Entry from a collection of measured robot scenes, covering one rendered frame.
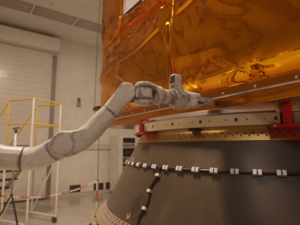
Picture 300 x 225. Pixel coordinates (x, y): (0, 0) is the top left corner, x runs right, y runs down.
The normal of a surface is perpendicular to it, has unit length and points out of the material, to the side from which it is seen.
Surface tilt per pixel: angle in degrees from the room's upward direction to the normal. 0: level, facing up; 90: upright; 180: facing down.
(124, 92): 95
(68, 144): 95
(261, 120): 90
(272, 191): 62
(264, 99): 90
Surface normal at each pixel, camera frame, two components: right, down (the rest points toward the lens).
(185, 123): -0.68, -0.10
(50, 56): 0.58, -0.11
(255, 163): -0.36, -0.58
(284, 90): -0.83, -0.07
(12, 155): 0.25, -0.35
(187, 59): -0.72, 0.17
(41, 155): 0.27, -0.11
